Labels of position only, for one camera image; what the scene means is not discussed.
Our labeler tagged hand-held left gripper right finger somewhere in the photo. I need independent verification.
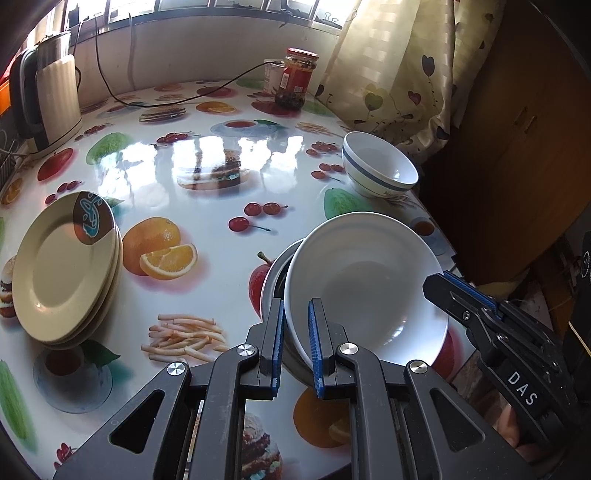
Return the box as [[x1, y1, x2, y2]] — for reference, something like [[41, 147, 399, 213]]
[[307, 298, 539, 480]]

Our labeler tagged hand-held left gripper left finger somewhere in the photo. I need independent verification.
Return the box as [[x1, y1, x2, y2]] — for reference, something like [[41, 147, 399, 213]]
[[53, 298, 286, 480]]

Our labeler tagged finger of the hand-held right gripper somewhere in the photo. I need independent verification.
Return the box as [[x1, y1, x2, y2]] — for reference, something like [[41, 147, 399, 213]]
[[422, 273, 503, 348], [443, 271, 561, 343]]

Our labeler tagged stainless steel bowl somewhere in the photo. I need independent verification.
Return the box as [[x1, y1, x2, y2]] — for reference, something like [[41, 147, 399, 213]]
[[261, 237, 319, 388]]

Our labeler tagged large white blue-banded bowl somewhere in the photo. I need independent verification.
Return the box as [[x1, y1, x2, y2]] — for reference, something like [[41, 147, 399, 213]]
[[284, 211, 450, 387]]

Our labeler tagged small white blue-banded bowl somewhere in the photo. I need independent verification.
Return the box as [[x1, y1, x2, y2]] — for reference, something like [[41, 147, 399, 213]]
[[342, 131, 419, 199]]

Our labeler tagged beige plate with brown emblem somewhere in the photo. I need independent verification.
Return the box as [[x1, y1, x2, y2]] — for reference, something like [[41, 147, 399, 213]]
[[41, 240, 125, 352], [28, 226, 123, 348], [12, 191, 118, 344]]

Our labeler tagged person's right hand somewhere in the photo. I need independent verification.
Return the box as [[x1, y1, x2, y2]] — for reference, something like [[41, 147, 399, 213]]
[[501, 404, 555, 464]]

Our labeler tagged brown wooden cabinet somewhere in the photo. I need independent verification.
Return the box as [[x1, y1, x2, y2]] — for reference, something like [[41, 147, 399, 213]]
[[418, 0, 591, 287]]

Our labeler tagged cream heart print curtain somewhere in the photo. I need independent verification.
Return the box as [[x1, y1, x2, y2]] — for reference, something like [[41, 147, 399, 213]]
[[314, 0, 504, 162]]

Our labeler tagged red label sauce jar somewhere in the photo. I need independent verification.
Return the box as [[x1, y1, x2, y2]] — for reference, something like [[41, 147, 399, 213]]
[[276, 47, 320, 110]]

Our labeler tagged small white container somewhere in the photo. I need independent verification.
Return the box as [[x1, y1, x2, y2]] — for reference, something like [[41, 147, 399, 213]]
[[264, 62, 286, 90]]

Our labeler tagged cream electric kettle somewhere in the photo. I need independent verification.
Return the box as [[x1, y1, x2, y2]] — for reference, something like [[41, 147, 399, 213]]
[[10, 30, 84, 155]]

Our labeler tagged window with metal bars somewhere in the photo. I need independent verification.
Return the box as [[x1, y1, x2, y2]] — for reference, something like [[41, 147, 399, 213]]
[[46, 0, 365, 35]]

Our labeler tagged black power cable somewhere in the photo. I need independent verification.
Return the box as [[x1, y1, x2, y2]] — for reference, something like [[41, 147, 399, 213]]
[[92, 14, 280, 108]]

